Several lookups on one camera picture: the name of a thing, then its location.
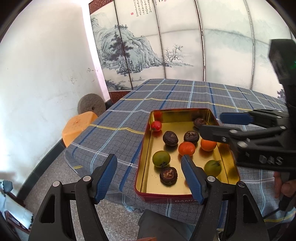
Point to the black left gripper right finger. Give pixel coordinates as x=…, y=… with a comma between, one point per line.
x=230, y=204

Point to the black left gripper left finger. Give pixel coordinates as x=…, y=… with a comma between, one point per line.
x=54, y=218

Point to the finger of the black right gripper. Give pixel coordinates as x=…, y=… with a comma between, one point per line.
x=236, y=138
x=257, y=117

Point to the orange tangerine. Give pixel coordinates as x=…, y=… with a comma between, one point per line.
x=207, y=145
x=186, y=148

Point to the dark brown water chestnut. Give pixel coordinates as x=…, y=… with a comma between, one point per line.
x=170, y=139

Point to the person's right hand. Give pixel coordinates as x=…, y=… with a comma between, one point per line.
x=286, y=188

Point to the brown water chestnut far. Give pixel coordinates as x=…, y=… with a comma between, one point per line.
x=198, y=122

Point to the light blue cloth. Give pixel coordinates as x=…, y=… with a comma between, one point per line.
x=18, y=212

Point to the brown water chestnut centre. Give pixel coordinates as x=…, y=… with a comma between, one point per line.
x=191, y=136

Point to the small green tomato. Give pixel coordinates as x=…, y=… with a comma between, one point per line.
x=213, y=168

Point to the large green tomato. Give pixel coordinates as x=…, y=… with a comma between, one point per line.
x=161, y=159

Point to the small red cherry tomato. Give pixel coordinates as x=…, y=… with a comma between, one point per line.
x=156, y=126

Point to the brown water chestnut right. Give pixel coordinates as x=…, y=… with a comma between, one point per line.
x=168, y=176

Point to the orange plastic stool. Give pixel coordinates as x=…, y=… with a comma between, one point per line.
x=76, y=125

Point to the plaid grey tablecloth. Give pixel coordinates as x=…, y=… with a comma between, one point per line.
x=125, y=131

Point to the round stone millstone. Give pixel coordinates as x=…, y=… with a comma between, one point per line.
x=91, y=102

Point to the painted folding screen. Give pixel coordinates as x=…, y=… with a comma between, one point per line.
x=223, y=42

